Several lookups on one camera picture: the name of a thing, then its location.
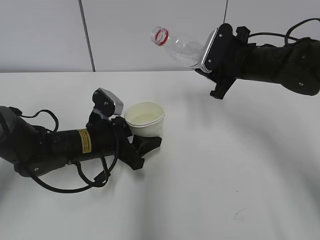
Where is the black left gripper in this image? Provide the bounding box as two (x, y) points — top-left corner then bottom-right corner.
(86, 116), (162, 170)

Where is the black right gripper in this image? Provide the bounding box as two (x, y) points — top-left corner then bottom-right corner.
(195, 26), (251, 100)

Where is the white paper cup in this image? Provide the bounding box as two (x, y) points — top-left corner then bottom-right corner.
(124, 101), (165, 138)

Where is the clear water bottle red label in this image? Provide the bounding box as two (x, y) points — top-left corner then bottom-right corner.
(150, 26), (204, 69)

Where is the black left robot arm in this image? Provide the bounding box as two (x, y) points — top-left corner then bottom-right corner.
(0, 106), (162, 177)

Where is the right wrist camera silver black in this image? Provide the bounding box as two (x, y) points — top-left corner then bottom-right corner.
(198, 23), (233, 74)

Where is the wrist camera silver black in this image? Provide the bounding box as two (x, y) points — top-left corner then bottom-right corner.
(198, 23), (233, 74)
(92, 87), (124, 118)

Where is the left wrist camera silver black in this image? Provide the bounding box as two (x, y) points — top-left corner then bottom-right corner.
(92, 87), (124, 118)

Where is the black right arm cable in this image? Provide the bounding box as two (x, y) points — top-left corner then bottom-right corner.
(248, 17), (320, 47)

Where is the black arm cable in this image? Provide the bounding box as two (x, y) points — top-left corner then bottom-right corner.
(248, 17), (320, 47)
(9, 107), (120, 194)

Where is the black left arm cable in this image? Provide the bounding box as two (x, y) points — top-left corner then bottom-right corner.
(9, 107), (120, 194)

